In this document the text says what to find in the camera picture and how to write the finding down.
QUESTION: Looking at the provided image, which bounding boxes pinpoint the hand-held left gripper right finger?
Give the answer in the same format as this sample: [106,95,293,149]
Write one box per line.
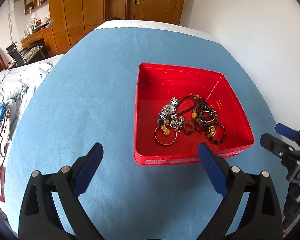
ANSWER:
[198,142,283,240]

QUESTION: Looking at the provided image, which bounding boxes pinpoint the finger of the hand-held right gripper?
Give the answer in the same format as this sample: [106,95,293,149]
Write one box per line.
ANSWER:
[275,123,300,151]
[259,133,298,167]

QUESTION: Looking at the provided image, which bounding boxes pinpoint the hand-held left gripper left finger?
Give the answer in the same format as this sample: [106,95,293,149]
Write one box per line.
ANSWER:
[19,142,104,240]

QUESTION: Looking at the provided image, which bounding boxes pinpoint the bead bracelet with gold pendant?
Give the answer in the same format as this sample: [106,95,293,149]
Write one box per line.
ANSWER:
[205,121,227,146]

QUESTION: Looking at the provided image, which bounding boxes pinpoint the dark bead bracelets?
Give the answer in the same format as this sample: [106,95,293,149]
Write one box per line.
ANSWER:
[195,101,219,130]

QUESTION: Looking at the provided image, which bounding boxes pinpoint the gold bangle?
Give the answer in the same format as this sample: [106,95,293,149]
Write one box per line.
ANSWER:
[154,124,178,146]

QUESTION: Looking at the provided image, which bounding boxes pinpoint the rhinestone brooch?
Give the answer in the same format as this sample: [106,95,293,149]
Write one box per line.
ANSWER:
[170,114,185,132]

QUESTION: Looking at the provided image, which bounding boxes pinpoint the black cord necklace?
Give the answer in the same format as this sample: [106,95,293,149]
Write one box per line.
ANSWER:
[156,95,198,126]

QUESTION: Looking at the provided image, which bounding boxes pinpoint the silver wristwatch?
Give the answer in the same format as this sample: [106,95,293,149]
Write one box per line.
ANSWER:
[158,97,179,120]

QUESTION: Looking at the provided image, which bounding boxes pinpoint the white bedding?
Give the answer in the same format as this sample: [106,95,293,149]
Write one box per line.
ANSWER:
[0,54,64,170]

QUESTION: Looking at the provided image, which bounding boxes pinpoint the black chair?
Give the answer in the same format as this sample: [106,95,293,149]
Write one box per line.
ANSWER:
[6,44,47,67]

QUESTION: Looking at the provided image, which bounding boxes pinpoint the wooden desk cabinet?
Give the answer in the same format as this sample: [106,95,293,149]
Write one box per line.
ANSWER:
[20,27,56,58]

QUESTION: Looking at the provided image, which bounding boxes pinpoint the wooden wardrobe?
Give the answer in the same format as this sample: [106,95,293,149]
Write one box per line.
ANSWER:
[48,0,137,55]

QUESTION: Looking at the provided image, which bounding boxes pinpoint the wooden door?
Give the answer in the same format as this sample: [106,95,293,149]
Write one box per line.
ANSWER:
[127,0,188,27]

